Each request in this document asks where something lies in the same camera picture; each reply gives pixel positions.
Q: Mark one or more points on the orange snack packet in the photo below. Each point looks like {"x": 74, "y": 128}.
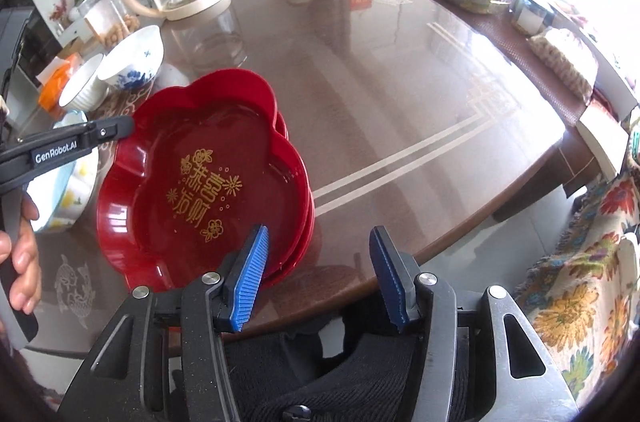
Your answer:
{"x": 52, "y": 85}

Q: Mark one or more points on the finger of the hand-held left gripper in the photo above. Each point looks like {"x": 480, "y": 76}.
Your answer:
{"x": 117, "y": 127}

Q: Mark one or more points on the floral printed blanket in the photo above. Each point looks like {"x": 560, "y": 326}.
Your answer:
{"x": 585, "y": 302}

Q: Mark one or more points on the white flat box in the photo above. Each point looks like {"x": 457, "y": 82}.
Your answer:
{"x": 600, "y": 137}

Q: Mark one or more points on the red flowers in vase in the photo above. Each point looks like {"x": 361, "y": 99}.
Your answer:
{"x": 61, "y": 10}

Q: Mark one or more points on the person's left hand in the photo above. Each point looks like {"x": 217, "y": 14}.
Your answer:
{"x": 27, "y": 262}

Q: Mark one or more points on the black wall panel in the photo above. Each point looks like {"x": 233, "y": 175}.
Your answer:
{"x": 22, "y": 47}

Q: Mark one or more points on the woven beige pack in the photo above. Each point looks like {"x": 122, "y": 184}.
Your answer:
{"x": 565, "y": 62}

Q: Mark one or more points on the white bowl blue floral print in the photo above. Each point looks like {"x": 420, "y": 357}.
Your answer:
{"x": 135, "y": 60}

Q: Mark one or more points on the clear glass snack jar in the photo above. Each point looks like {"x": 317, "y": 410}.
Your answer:
{"x": 107, "y": 15}

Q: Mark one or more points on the white ribbed bowl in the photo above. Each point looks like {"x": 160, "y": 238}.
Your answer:
{"x": 85, "y": 85}

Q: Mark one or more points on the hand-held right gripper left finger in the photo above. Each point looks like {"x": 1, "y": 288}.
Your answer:
{"x": 250, "y": 272}

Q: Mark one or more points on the white scalloped bowl blue inside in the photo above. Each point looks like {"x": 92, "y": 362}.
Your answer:
{"x": 75, "y": 197}

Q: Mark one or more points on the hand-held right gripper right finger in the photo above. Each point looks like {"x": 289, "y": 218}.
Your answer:
{"x": 387, "y": 272}

